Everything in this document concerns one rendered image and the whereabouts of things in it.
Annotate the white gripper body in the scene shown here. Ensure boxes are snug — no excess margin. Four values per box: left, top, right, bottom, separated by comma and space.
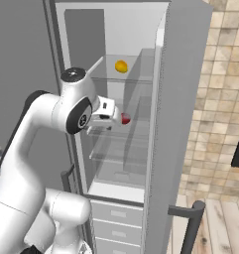
86, 104, 123, 136

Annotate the red apple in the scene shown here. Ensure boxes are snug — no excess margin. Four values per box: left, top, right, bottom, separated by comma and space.
120, 112, 132, 126

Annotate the glass fridge shelf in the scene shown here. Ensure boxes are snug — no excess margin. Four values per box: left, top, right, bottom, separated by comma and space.
87, 54, 156, 83
87, 116, 152, 141
88, 138, 150, 167

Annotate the grey fridge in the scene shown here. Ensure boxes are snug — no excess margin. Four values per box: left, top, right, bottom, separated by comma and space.
42, 0, 174, 254

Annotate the yellow mango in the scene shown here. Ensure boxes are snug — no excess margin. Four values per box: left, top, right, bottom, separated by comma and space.
114, 60, 129, 74

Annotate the grey fridge door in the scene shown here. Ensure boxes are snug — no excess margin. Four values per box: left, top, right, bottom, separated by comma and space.
142, 0, 214, 254

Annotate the grey fridge drawer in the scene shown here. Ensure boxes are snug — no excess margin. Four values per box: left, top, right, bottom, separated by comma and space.
91, 218, 143, 246
89, 198, 145, 228
94, 237, 142, 254

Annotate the dark grey fridge door handle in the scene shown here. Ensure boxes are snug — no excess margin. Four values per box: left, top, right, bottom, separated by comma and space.
168, 199, 206, 254

